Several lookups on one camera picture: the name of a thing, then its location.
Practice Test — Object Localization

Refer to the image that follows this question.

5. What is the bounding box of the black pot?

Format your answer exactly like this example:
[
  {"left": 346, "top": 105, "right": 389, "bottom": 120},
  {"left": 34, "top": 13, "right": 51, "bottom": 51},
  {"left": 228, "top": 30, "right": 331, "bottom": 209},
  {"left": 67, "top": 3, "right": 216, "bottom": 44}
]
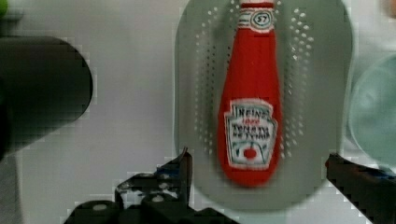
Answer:
[{"left": 1, "top": 36, "right": 93, "bottom": 157}]

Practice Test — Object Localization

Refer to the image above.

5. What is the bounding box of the teal mug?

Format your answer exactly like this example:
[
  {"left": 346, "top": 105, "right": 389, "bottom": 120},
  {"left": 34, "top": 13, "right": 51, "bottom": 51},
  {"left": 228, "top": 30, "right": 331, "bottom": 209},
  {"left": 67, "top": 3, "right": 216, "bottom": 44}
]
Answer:
[{"left": 348, "top": 55, "right": 396, "bottom": 167}]

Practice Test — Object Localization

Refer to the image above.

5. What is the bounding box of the green oval strainer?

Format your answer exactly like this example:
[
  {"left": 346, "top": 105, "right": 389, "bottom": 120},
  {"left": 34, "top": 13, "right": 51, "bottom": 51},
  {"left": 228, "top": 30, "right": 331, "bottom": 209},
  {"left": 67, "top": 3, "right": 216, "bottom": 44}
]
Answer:
[{"left": 174, "top": 0, "right": 353, "bottom": 211}]

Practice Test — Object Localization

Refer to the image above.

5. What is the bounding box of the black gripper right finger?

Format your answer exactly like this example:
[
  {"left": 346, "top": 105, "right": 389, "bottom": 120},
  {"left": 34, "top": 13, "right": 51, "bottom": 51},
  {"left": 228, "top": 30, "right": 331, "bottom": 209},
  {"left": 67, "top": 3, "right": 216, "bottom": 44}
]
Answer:
[{"left": 325, "top": 153, "right": 396, "bottom": 224}]

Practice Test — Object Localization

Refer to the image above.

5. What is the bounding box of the green lime toy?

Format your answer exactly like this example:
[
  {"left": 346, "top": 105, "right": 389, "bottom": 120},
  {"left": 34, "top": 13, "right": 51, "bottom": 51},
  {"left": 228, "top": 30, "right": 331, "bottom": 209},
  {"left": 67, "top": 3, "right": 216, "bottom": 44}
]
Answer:
[{"left": 0, "top": 0, "right": 8, "bottom": 18}]

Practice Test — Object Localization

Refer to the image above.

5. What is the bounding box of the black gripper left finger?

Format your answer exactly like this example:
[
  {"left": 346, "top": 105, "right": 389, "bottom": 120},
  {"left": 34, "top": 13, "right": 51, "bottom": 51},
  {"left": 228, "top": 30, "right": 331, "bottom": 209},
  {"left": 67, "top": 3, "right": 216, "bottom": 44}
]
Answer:
[{"left": 64, "top": 148, "right": 239, "bottom": 224}]

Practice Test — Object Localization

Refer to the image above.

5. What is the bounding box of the red ketchup bottle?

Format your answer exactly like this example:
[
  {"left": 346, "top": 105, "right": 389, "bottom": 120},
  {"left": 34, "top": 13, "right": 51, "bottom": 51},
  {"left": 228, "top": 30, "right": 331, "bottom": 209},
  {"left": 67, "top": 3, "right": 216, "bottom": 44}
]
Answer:
[{"left": 217, "top": 0, "right": 282, "bottom": 188}]

